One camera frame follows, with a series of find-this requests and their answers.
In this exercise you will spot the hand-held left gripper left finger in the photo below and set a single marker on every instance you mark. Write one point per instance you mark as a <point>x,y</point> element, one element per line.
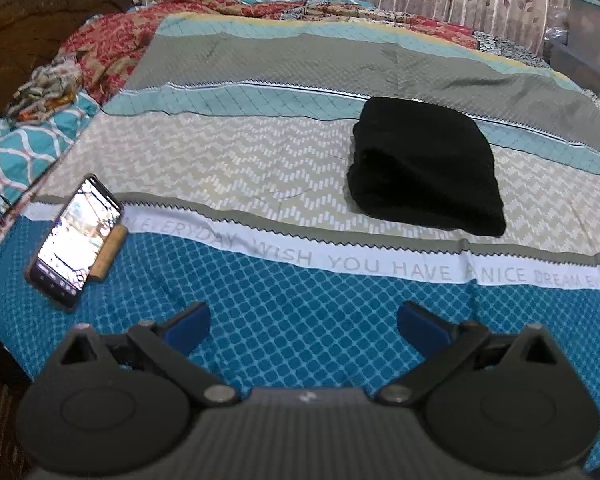
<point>190,327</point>

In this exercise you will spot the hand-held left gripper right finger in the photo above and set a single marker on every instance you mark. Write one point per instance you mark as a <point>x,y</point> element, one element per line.
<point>420,327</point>

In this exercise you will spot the black pants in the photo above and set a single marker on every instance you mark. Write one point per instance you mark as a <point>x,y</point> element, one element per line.
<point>425,165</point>

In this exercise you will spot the wooden phone stand block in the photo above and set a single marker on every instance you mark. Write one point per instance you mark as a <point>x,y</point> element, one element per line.
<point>109,252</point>

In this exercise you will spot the smartphone with lit screen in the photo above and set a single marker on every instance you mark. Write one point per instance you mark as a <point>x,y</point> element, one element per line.
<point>75,240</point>

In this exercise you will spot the teal white patterned pillow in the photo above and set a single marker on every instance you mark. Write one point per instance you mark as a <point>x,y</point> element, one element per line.
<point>25,150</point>

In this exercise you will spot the crumpled multicoloured cloth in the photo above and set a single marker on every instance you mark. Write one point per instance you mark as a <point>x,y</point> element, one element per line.
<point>45,87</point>

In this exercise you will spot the red floral blanket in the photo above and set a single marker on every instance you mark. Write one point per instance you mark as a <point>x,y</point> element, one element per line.
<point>115,40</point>

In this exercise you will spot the clear plastic storage box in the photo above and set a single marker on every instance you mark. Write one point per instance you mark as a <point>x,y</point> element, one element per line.
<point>587,72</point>

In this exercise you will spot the carved wooden headboard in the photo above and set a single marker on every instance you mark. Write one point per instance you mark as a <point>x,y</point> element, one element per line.
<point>20,35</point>

